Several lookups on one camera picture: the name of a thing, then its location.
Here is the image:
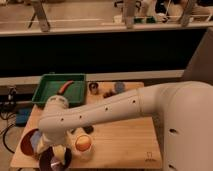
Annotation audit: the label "green plastic tray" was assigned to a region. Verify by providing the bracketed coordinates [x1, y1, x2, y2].
[32, 73, 86, 107]

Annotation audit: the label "blue box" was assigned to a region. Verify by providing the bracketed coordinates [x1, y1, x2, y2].
[15, 108, 32, 127]

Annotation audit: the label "black cables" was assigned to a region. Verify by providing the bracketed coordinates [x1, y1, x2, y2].
[0, 99, 18, 154]

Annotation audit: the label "black remote control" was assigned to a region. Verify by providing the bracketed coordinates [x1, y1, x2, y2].
[83, 126, 94, 134]

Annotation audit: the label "small metal cup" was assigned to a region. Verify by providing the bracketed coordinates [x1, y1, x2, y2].
[89, 82, 99, 95]

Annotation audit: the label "brown grape bunch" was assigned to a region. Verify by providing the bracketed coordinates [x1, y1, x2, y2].
[103, 90, 116, 98]

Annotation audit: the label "brown bowl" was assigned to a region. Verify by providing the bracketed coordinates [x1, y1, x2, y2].
[20, 129, 38, 156]

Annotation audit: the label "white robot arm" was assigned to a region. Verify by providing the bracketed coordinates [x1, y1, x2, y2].
[37, 81, 213, 171]

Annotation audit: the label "dark red bowl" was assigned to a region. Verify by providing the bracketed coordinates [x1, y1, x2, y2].
[39, 147, 72, 171]

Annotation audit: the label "yellow banana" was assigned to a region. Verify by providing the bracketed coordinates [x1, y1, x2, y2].
[53, 145, 66, 163]

